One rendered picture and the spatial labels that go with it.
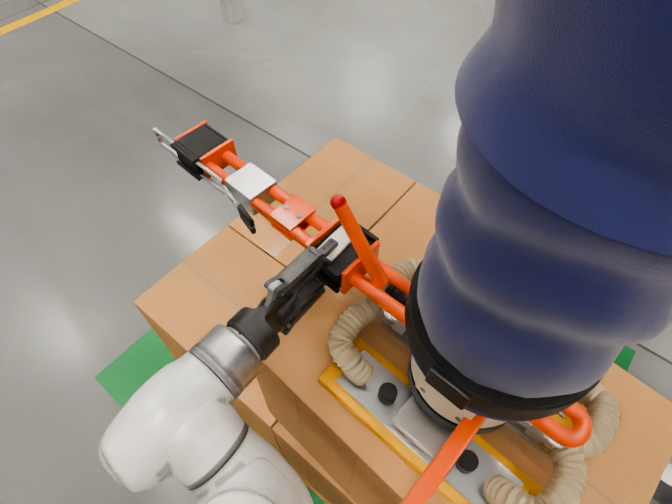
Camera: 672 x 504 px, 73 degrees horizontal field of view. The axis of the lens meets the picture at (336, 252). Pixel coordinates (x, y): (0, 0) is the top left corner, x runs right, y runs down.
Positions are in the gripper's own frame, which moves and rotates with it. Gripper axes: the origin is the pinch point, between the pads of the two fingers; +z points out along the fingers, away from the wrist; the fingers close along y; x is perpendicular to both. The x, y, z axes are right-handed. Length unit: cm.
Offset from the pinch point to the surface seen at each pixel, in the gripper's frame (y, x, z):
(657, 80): -48, 26, -12
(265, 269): 65, -43, 16
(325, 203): 65, -46, 50
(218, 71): 119, -210, 131
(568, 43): -48, 22, -11
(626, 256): -37.6, 29.9, -10.6
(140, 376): 120, -76, -32
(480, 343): -21.2, 25.8, -11.3
